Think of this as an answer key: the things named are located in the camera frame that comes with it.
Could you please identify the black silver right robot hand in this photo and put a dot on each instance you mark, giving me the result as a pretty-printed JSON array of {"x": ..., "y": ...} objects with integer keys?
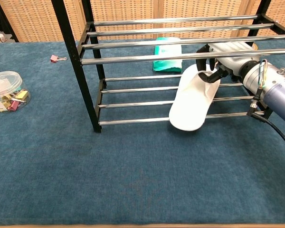
[{"x": 230, "y": 51}]

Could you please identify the white slipper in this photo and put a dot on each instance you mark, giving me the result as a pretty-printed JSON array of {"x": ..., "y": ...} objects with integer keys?
[{"x": 190, "y": 107}]

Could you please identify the black chrome shoe rack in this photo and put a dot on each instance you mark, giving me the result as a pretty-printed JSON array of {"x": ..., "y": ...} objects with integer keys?
[{"x": 71, "y": 47}]

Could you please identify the yellowish tape roll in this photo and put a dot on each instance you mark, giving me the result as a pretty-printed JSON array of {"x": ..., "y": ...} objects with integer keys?
[{"x": 254, "y": 45}]

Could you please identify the teal wet wipes pack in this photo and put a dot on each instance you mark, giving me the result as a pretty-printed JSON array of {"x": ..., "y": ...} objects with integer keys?
[{"x": 167, "y": 64}]

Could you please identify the blue carpet table cover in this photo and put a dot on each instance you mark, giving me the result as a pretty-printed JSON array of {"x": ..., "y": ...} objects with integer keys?
[{"x": 109, "y": 178}]

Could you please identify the pink binder clip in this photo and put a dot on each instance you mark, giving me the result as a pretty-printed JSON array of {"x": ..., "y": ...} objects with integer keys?
[{"x": 54, "y": 58}]

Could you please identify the woven folding screen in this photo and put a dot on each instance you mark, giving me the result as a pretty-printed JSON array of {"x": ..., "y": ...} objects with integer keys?
[{"x": 38, "y": 21}]

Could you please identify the clear jar of binder clips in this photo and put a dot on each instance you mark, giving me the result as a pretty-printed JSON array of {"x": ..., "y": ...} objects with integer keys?
[{"x": 7, "y": 90}]

